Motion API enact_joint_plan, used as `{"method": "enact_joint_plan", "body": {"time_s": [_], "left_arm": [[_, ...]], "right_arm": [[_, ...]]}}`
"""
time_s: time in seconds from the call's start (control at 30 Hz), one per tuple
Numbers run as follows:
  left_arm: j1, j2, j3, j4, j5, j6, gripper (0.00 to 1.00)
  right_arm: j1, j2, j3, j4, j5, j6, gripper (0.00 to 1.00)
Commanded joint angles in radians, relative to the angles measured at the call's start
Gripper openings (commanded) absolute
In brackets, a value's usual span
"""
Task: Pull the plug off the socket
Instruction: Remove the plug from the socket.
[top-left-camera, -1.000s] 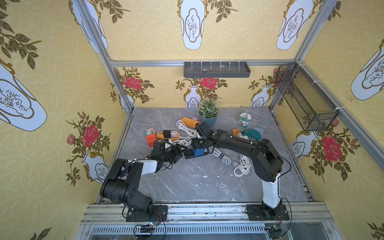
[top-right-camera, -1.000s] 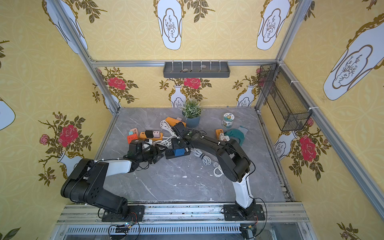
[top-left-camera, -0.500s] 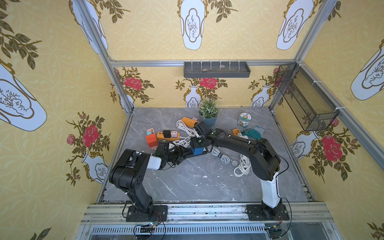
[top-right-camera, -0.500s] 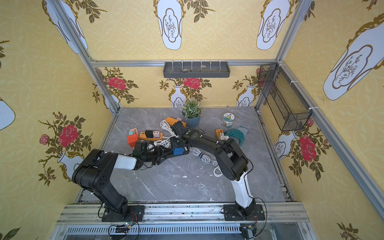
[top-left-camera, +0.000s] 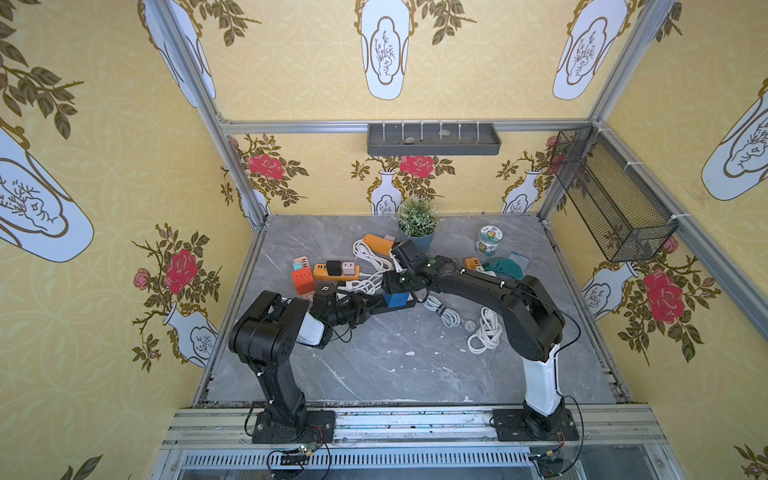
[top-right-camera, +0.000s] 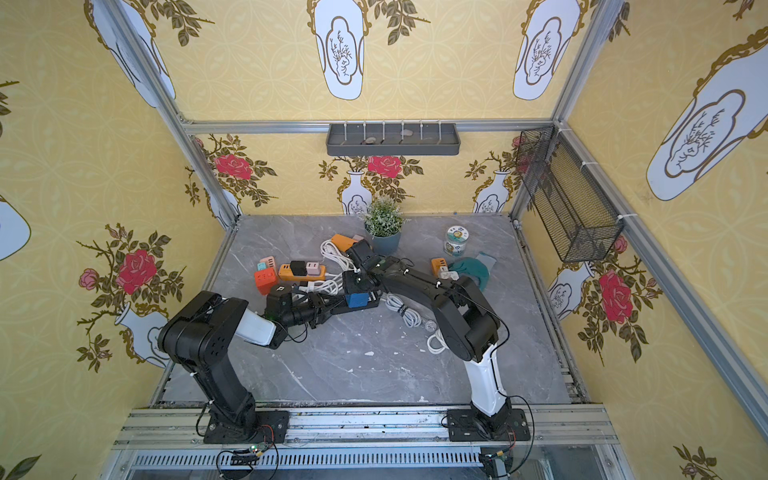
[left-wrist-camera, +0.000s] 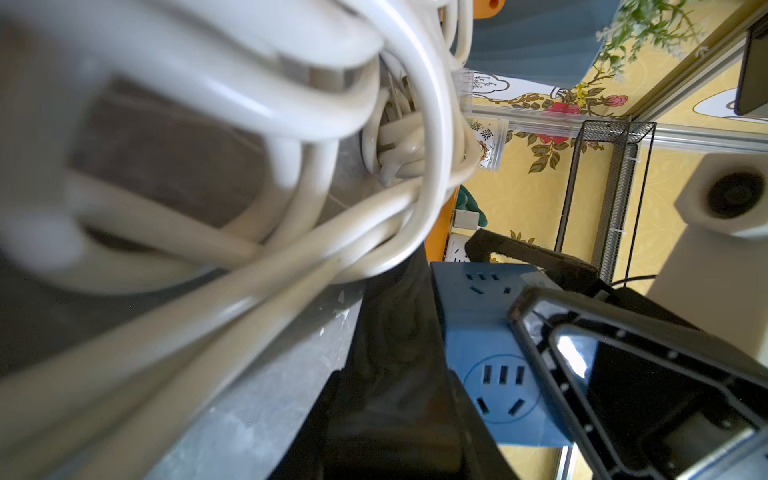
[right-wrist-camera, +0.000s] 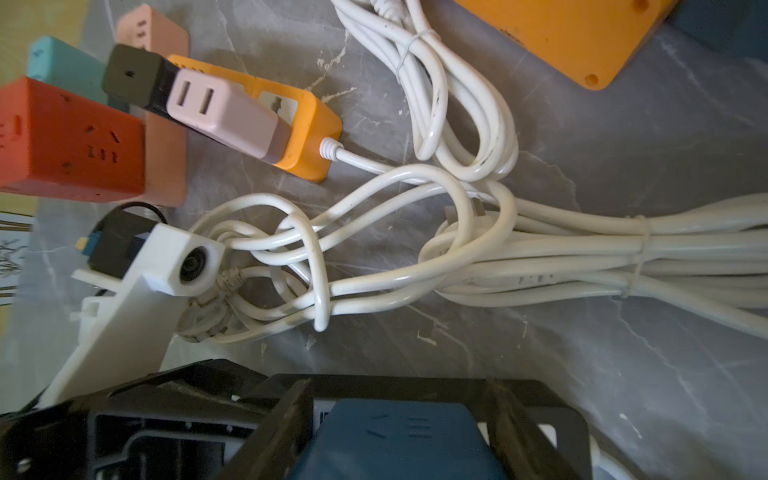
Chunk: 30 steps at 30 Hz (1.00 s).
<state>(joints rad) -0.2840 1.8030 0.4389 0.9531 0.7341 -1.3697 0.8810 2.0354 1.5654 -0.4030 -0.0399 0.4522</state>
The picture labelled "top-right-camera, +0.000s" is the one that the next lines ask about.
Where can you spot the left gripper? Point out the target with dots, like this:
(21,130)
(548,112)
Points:
(327,306)

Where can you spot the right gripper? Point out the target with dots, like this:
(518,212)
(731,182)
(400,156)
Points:
(365,258)

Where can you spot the black power strip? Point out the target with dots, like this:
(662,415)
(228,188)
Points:
(374,299)

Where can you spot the red cube adapter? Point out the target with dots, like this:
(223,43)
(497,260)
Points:
(265,280)

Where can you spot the pink power strip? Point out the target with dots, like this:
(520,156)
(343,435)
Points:
(267,263)

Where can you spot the white tiger cube adapter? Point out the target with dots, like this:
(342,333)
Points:
(452,275)

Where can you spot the blue cube adapter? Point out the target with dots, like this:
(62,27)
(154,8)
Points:
(357,300)

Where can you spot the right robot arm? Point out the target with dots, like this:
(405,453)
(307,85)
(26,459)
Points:
(466,320)

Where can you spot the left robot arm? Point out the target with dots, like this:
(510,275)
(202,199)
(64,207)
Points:
(198,339)

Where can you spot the orange power strip with adapters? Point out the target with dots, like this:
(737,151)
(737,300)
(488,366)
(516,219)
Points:
(284,274)

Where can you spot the black charger block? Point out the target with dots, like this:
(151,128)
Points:
(298,268)

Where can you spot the pink USB charger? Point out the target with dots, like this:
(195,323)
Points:
(313,268)

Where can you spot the potted green plant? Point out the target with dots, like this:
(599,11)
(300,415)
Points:
(384,221)

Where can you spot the round printed tin jar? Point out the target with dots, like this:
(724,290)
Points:
(456,239)

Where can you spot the green work glove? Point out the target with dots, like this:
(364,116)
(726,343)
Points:
(477,268)

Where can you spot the white bundled cable black strip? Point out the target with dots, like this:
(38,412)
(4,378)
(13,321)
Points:
(410,316)

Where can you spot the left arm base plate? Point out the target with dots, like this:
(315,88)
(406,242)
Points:
(255,427)

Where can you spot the grey wall shelf tray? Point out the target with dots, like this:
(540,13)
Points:
(393,138)

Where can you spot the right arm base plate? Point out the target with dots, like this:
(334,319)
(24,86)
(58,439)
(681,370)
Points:
(471,425)

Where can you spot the black wire mesh basket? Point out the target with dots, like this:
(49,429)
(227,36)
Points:
(581,221)

